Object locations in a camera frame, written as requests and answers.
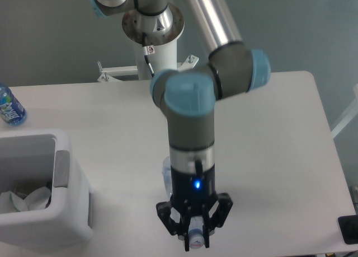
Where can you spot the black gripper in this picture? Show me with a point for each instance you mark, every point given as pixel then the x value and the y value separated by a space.
pixel 194 196

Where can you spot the crushed clear plastic bottle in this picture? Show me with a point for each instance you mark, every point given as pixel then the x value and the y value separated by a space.
pixel 195 234

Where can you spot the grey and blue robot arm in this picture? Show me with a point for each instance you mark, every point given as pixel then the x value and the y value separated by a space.
pixel 187 99

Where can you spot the white trash can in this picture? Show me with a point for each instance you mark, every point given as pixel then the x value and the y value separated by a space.
pixel 30 160

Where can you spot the black device at table edge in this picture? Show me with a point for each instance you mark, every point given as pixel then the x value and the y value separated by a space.
pixel 348 227

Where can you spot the blue labelled water bottle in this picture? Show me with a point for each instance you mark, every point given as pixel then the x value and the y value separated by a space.
pixel 12 111

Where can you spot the white frame at right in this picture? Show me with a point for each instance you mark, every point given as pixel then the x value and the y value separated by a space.
pixel 346 116

